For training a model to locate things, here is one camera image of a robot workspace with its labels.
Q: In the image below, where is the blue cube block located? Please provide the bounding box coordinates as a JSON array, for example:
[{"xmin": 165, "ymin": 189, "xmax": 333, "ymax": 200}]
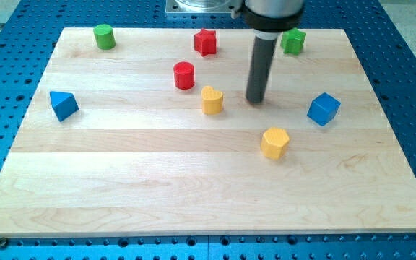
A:
[{"xmin": 307, "ymin": 92, "xmax": 341, "ymax": 126}]

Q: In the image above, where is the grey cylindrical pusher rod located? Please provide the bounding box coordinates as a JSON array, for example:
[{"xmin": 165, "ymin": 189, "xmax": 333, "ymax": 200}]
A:
[{"xmin": 246, "ymin": 30, "xmax": 279, "ymax": 104}]

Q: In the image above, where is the yellow hexagon block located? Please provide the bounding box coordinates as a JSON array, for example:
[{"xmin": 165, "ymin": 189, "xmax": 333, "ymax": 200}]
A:
[{"xmin": 260, "ymin": 127, "xmax": 290, "ymax": 160}]

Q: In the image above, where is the green cylinder block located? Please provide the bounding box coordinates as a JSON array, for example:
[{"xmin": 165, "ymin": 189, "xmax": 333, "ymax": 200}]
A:
[{"xmin": 93, "ymin": 24, "xmax": 116, "ymax": 50}]

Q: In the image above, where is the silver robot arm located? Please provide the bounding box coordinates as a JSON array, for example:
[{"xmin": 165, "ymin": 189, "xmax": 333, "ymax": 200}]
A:
[{"xmin": 230, "ymin": 0, "xmax": 306, "ymax": 33}]

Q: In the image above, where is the green star block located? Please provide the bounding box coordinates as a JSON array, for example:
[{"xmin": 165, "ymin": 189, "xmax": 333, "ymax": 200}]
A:
[{"xmin": 280, "ymin": 27, "xmax": 306, "ymax": 55}]

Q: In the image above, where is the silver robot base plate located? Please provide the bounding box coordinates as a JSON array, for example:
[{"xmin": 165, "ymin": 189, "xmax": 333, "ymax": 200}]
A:
[{"xmin": 165, "ymin": 0, "xmax": 243, "ymax": 14}]

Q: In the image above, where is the red cylinder block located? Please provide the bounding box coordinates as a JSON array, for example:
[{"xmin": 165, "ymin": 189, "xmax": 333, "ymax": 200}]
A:
[{"xmin": 173, "ymin": 61, "xmax": 195, "ymax": 90}]

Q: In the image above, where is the yellow heart block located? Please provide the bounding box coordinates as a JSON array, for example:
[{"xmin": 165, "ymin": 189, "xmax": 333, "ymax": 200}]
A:
[{"xmin": 201, "ymin": 86, "xmax": 224, "ymax": 115}]

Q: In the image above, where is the red star block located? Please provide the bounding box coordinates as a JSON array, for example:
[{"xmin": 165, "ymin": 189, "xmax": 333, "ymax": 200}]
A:
[{"xmin": 194, "ymin": 28, "xmax": 217, "ymax": 56}]

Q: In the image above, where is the blue triangle block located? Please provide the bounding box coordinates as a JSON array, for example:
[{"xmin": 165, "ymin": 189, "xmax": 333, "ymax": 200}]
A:
[{"xmin": 49, "ymin": 91, "xmax": 79, "ymax": 122}]

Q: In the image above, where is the light wooden board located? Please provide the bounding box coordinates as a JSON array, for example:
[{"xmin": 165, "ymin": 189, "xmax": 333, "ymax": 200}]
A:
[{"xmin": 0, "ymin": 27, "xmax": 416, "ymax": 238}]

